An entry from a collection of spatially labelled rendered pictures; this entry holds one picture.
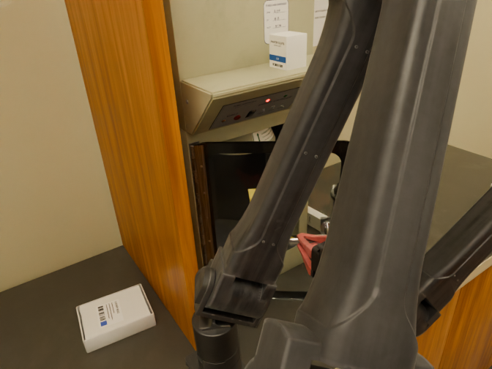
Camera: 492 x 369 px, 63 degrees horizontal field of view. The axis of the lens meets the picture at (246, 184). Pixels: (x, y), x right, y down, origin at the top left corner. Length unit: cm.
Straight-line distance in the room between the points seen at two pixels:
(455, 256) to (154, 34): 54
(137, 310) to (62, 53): 65
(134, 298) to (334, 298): 85
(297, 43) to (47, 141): 70
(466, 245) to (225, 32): 53
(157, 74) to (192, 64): 14
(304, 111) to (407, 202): 17
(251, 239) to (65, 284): 86
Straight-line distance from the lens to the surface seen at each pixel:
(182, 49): 75
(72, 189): 123
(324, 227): 85
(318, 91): 39
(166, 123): 66
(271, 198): 42
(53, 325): 113
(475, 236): 67
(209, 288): 48
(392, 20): 31
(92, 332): 102
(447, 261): 66
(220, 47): 78
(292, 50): 77
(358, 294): 24
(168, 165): 68
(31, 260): 130
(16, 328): 117
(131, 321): 101
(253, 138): 90
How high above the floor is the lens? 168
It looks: 29 degrees down
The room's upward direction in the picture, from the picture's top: 3 degrees counter-clockwise
